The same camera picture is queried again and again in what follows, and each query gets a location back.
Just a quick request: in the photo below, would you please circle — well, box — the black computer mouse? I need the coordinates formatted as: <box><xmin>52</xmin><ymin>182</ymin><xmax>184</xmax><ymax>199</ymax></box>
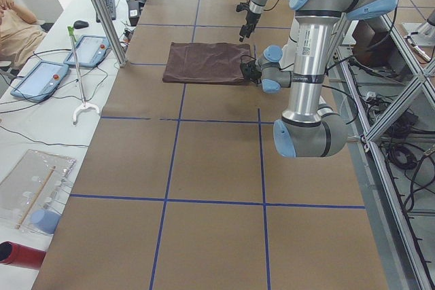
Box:
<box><xmin>73</xmin><ymin>20</ymin><xmax>89</xmax><ymax>29</ymax></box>

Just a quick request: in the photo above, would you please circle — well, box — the dark brown t-shirt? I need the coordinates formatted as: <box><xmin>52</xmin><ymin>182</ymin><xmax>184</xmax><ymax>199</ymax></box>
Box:
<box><xmin>162</xmin><ymin>42</ymin><xmax>251</xmax><ymax>86</ymax></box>

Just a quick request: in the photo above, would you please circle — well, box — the aluminium frame rack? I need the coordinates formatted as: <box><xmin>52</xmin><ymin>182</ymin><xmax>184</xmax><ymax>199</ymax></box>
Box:
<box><xmin>330</xmin><ymin>8</ymin><xmax>434</xmax><ymax>289</ymax></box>

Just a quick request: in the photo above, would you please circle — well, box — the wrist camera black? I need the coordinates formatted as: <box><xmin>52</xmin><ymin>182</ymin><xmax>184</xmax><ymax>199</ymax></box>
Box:
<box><xmin>236</xmin><ymin>2</ymin><xmax>249</xmax><ymax>12</ymax></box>
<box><xmin>240</xmin><ymin>60</ymin><xmax>258</xmax><ymax>80</ymax></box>

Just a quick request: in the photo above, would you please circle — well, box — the far blue teach pendant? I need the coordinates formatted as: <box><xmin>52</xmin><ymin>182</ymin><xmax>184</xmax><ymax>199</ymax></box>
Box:
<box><xmin>70</xmin><ymin>35</ymin><xmax>110</xmax><ymax>68</ymax></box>

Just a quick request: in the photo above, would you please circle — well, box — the aluminium frame post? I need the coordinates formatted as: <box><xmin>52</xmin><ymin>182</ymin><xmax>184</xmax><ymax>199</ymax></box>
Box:
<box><xmin>91</xmin><ymin>0</ymin><xmax>127</xmax><ymax>67</ymax></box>

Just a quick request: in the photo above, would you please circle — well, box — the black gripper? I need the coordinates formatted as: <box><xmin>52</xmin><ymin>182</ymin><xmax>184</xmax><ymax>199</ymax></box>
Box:
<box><xmin>239</xmin><ymin>10</ymin><xmax>261</xmax><ymax>41</ymax></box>
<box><xmin>243</xmin><ymin>62</ymin><xmax>262</xmax><ymax>81</ymax></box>

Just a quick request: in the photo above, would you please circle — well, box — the metal reacher grabber tool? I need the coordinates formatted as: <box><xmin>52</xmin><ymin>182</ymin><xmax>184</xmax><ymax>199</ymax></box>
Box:
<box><xmin>67</xmin><ymin>26</ymin><xmax>101</xmax><ymax>126</ymax></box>

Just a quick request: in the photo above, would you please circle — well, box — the seated person in beige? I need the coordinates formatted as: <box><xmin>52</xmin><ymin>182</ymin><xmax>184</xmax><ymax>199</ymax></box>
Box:
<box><xmin>1</xmin><ymin>0</ymin><xmax>47</xmax><ymax>70</ymax></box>

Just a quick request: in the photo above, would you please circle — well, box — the black keyboard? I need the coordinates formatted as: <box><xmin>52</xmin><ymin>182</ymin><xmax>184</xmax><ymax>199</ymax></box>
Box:
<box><xmin>103</xmin><ymin>0</ymin><xmax>116</xmax><ymax>20</ymax></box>

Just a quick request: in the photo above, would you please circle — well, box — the blue teach pendant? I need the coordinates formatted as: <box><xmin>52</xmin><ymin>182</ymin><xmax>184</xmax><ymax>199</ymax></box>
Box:
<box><xmin>70</xmin><ymin>35</ymin><xmax>110</xmax><ymax>68</ymax></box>
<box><xmin>10</xmin><ymin>60</ymin><xmax>69</xmax><ymax>103</ymax></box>

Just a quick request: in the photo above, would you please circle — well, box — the black cable bundle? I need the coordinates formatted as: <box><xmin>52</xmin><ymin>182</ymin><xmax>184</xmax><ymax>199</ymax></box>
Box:
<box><xmin>380</xmin><ymin>140</ymin><xmax>435</xmax><ymax>216</ymax></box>

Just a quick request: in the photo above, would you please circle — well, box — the light blue cap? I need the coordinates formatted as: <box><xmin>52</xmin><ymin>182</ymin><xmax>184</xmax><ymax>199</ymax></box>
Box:
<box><xmin>31</xmin><ymin>209</ymin><xmax>61</xmax><ymax>234</ymax></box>

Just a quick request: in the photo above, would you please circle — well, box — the red cylinder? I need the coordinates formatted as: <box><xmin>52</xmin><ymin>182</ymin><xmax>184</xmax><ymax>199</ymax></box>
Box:
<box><xmin>1</xmin><ymin>241</ymin><xmax>46</xmax><ymax>270</ymax></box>

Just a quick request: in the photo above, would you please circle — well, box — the near blue teach pendant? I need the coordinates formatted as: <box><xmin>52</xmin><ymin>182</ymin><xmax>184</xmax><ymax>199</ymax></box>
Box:
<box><xmin>10</xmin><ymin>60</ymin><xmax>69</xmax><ymax>103</ymax></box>

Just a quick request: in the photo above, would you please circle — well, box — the clear plastic bag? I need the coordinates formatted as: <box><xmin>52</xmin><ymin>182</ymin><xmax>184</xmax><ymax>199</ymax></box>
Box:
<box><xmin>1</xmin><ymin>150</ymin><xmax>76</xmax><ymax>234</ymax></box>

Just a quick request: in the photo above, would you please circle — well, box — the wooden stick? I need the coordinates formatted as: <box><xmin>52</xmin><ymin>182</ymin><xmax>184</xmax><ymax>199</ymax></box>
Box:
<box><xmin>15</xmin><ymin>166</ymin><xmax>56</xmax><ymax>230</ymax></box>

